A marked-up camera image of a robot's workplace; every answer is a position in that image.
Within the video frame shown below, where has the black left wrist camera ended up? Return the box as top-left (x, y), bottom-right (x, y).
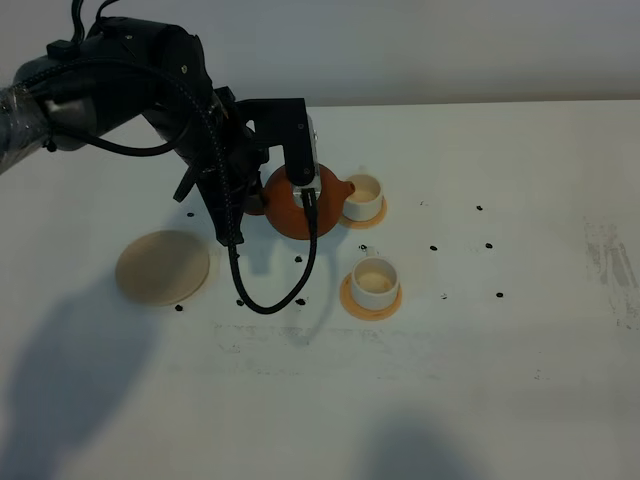
top-left (236, 98), bottom-right (322, 207)

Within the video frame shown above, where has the near white teacup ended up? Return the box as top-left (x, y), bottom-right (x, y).
top-left (350, 247), bottom-right (400, 311)

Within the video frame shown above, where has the near orange coaster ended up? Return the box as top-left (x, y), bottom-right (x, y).
top-left (339, 274), bottom-right (403, 321)

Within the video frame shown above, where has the far orange coaster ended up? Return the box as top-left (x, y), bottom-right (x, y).
top-left (339, 195), bottom-right (387, 230)

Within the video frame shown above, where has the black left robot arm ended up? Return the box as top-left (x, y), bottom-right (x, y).
top-left (1, 16), bottom-right (268, 249)

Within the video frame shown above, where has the white teacup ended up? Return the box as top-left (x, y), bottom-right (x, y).
top-left (350, 247), bottom-right (400, 311)
top-left (343, 171), bottom-right (384, 222)

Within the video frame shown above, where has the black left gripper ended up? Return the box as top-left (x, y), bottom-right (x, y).
top-left (175, 86), bottom-right (268, 246)

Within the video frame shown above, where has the large beige round coaster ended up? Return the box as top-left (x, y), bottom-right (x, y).
top-left (114, 230), bottom-right (211, 306)

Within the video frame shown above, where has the orange coaster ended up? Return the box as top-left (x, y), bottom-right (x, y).
top-left (339, 274), bottom-right (403, 321)
top-left (339, 195), bottom-right (387, 230)

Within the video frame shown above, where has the brown clay teapot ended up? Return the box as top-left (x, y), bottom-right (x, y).
top-left (244, 162), bottom-right (357, 241)

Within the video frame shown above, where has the far white teacup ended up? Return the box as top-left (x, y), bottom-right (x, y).
top-left (343, 171), bottom-right (384, 222)

